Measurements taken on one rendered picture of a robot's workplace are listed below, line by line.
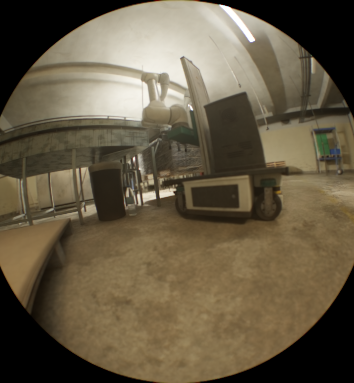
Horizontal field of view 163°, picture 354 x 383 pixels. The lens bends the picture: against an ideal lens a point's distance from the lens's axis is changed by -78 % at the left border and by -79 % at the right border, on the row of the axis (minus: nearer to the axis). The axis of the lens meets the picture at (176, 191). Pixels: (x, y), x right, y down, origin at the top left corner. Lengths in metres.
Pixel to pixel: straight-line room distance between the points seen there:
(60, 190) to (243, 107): 4.28
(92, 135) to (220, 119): 1.28
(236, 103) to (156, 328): 1.07
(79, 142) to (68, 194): 2.80
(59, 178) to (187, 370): 4.27
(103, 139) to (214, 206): 1.32
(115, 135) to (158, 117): 0.70
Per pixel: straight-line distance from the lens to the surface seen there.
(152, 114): 1.02
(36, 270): 0.45
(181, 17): 4.71
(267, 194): 0.78
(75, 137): 1.55
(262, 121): 10.01
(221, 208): 0.79
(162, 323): 0.34
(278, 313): 0.36
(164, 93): 1.50
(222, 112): 0.91
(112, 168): 1.30
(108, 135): 1.56
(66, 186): 4.17
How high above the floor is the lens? 0.30
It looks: 5 degrees down
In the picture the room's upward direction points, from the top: 7 degrees counter-clockwise
